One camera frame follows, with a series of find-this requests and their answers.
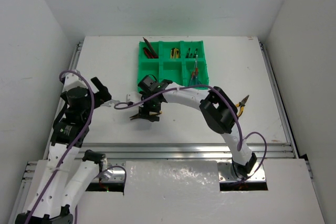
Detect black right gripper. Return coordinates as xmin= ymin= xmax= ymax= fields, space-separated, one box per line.
xmin=139 ymin=91 xmax=162 ymax=121

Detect silver open-end wrench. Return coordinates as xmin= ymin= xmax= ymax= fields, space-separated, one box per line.
xmin=102 ymin=99 xmax=120 ymax=107

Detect yellow handle needle-nose pliers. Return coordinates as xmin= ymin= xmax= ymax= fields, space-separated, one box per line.
xmin=130 ymin=111 xmax=162 ymax=122

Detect red black utility knife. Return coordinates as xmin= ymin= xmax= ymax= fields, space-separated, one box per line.
xmin=143 ymin=37 xmax=158 ymax=59

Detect small yellow black cutter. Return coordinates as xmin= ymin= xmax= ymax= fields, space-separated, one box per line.
xmin=175 ymin=48 xmax=180 ymax=59

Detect blue red handle screwdriver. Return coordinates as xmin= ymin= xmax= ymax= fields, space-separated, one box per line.
xmin=188 ymin=67 xmax=198 ymax=86

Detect red black box cutter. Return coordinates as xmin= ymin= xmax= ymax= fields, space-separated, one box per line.
xmin=143 ymin=48 xmax=155 ymax=59

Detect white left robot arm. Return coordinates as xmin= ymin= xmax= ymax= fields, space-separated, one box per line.
xmin=15 ymin=73 xmax=112 ymax=223

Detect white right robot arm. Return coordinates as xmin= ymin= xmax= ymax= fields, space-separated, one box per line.
xmin=131 ymin=75 xmax=257 ymax=179

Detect green six-compartment bin tray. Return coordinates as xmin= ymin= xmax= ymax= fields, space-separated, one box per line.
xmin=137 ymin=40 xmax=209 ymax=86

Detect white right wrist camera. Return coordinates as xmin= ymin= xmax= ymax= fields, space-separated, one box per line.
xmin=126 ymin=91 xmax=142 ymax=104

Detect aluminium front rail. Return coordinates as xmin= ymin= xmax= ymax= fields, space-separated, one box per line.
xmin=25 ymin=142 xmax=313 ymax=183

